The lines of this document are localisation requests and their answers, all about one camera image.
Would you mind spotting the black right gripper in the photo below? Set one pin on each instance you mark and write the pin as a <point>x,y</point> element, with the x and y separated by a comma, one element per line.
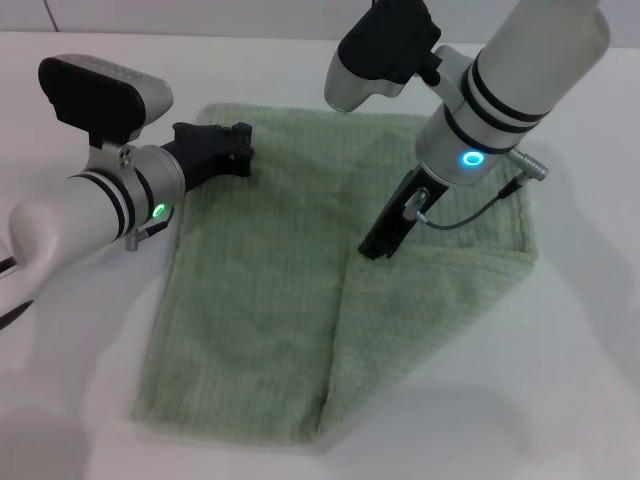
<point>390,230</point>

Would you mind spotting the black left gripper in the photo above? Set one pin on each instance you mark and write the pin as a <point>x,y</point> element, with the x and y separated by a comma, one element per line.
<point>200,150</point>

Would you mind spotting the green terry towel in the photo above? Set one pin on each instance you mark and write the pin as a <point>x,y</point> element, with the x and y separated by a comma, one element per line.
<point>260,280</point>

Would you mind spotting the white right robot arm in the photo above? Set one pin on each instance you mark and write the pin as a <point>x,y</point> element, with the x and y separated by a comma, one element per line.
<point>520,75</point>

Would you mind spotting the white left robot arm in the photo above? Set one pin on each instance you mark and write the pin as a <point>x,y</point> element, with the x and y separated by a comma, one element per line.
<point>75,215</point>

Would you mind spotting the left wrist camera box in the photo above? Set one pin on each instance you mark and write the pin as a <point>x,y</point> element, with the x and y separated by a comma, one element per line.
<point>100,95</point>

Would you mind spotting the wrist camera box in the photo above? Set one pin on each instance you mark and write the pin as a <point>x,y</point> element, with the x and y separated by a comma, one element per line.
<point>380,45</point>
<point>100,95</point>

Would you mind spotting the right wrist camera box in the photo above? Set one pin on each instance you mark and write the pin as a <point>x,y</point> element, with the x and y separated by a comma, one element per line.
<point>380,45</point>

